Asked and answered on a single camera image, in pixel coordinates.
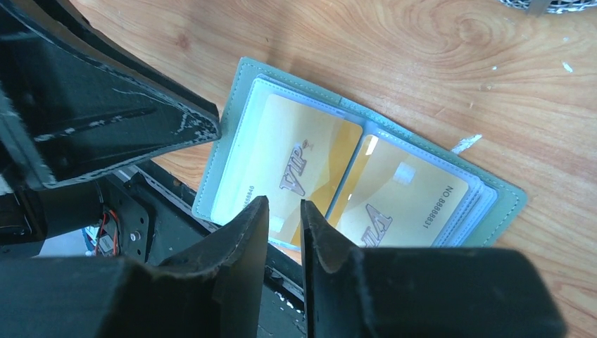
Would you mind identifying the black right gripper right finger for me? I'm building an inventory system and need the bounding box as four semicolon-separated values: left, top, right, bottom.
301;200;567;337

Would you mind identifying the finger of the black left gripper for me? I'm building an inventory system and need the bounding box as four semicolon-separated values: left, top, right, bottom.
1;1;221;191

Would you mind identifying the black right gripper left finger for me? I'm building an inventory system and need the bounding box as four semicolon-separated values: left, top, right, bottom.
1;196;269;337

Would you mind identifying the teal card holder wallet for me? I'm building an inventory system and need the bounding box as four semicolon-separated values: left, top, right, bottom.
192;57;527;250

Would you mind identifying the gold VIP card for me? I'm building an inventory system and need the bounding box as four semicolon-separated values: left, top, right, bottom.
211;94;363;246

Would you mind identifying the black handheld microphone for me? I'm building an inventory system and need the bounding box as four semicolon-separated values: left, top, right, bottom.
499;0;596;16

